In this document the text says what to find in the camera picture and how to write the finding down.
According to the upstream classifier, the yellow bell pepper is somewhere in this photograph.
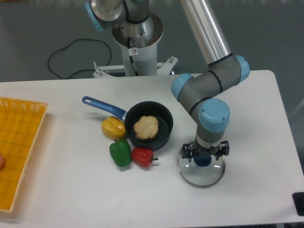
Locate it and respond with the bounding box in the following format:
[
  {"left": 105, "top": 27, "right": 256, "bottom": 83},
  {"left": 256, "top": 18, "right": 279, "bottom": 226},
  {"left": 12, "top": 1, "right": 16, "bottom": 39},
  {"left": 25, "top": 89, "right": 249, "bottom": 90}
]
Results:
[{"left": 101, "top": 116, "right": 127, "bottom": 140}]

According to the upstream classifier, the green bell pepper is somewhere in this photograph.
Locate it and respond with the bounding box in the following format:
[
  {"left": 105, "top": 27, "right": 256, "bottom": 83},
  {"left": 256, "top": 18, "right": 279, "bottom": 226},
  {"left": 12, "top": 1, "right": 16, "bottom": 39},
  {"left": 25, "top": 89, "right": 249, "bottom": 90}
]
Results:
[{"left": 109, "top": 139, "right": 132, "bottom": 167}]

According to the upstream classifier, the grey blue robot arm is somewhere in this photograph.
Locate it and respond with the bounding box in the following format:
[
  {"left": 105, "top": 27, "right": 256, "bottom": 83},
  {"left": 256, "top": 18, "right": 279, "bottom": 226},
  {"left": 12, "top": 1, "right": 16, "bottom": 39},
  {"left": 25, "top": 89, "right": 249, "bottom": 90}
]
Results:
[{"left": 171, "top": 0, "right": 250, "bottom": 159}]

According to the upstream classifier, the beige bread bun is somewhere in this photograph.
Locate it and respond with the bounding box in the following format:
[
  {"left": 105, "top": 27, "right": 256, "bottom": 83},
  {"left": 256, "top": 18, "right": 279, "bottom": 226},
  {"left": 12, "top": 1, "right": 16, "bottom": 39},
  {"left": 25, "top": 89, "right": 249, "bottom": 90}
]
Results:
[{"left": 133, "top": 116, "right": 159, "bottom": 140}]

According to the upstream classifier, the glass lid with blue knob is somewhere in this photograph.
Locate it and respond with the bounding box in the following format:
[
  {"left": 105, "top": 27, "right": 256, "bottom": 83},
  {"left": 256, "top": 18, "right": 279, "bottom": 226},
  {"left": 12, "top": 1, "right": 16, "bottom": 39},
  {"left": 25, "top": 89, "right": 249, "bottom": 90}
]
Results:
[{"left": 177, "top": 152, "right": 226, "bottom": 189}]

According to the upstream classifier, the black cable on floor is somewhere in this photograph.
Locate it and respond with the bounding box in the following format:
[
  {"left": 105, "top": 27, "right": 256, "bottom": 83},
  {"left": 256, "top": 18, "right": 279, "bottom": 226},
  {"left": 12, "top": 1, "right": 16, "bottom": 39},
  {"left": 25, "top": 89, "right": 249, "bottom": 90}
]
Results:
[{"left": 47, "top": 38, "right": 112, "bottom": 80}]

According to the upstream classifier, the red bell pepper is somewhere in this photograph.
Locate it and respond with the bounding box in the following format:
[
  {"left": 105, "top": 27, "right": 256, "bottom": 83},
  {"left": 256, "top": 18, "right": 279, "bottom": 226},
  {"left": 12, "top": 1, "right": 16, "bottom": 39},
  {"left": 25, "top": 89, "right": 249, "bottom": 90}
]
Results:
[{"left": 131, "top": 148, "right": 158, "bottom": 168}]

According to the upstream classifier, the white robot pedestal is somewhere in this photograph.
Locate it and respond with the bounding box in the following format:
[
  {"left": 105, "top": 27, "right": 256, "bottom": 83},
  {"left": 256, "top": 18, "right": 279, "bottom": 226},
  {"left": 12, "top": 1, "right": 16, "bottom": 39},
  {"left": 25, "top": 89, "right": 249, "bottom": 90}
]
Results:
[{"left": 93, "top": 12, "right": 178, "bottom": 78}]

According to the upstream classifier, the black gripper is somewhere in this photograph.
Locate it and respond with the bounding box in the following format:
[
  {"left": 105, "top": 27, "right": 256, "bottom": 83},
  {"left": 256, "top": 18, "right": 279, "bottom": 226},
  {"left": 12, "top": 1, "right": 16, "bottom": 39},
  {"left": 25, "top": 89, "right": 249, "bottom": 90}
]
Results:
[{"left": 180, "top": 140, "right": 230, "bottom": 162}]

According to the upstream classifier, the dark pot with blue handle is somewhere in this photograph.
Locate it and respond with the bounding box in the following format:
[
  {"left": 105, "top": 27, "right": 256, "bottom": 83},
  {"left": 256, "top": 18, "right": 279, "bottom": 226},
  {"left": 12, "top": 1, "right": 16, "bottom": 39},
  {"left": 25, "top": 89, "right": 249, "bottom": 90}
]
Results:
[{"left": 82, "top": 96, "right": 173, "bottom": 151}]

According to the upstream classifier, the yellow woven basket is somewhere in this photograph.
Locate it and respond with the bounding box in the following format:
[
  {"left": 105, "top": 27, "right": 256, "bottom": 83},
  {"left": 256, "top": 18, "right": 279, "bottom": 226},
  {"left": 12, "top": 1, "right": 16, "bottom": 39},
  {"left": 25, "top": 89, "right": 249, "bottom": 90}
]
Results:
[{"left": 0, "top": 97, "right": 48, "bottom": 213}]

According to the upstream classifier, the black device at table corner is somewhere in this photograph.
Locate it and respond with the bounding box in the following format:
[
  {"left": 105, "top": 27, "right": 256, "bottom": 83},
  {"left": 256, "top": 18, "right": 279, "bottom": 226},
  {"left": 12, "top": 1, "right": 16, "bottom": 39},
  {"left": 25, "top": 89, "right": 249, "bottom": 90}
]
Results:
[{"left": 292, "top": 192, "right": 304, "bottom": 216}]

